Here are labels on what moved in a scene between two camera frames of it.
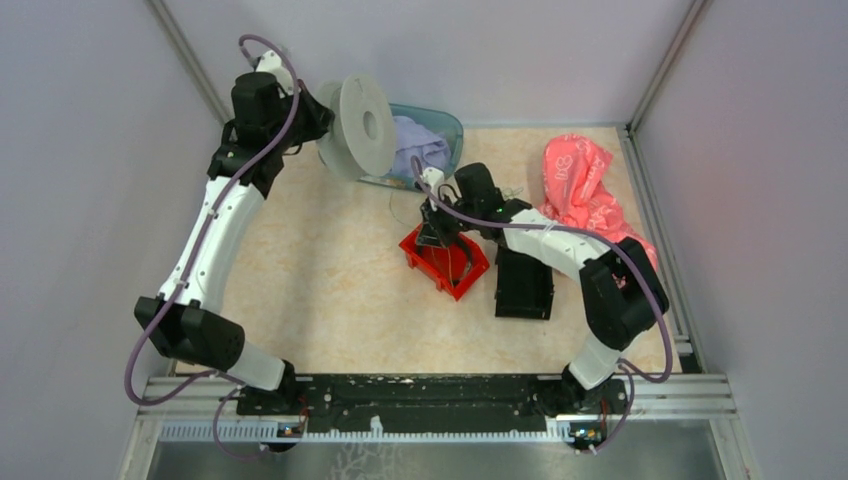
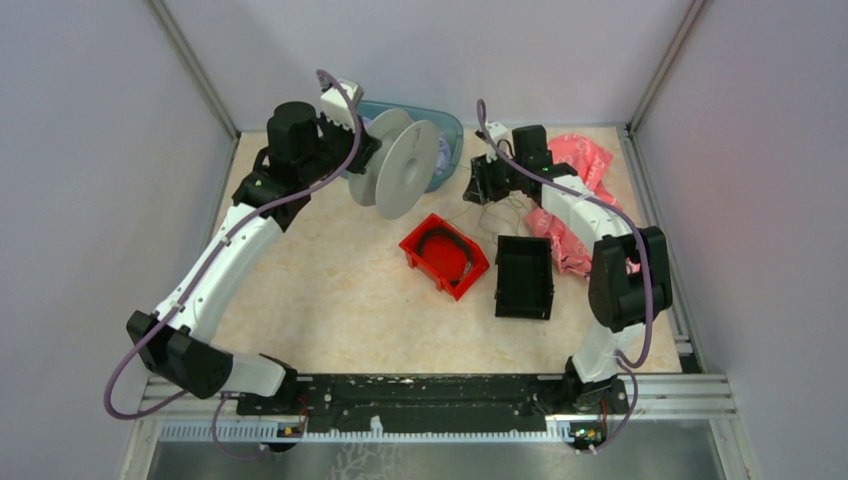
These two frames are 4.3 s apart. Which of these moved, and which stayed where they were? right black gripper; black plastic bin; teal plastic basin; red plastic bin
Moved: right black gripper
Stayed: red plastic bin; teal plastic basin; black plastic bin
